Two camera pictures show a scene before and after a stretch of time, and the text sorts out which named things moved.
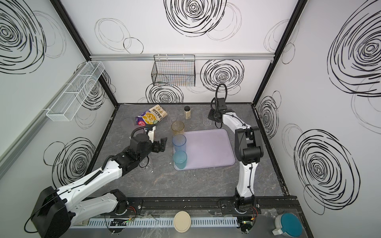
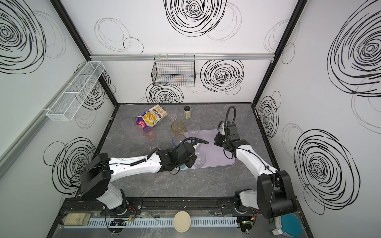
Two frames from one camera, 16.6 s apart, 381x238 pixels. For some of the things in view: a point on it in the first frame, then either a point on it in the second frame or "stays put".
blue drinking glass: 179,142 stays put
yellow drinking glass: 177,127 stays put
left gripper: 159,145 -> 192,157
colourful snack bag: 151,116 stays put
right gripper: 213,116 -> 222,141
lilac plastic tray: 208,147 stays put
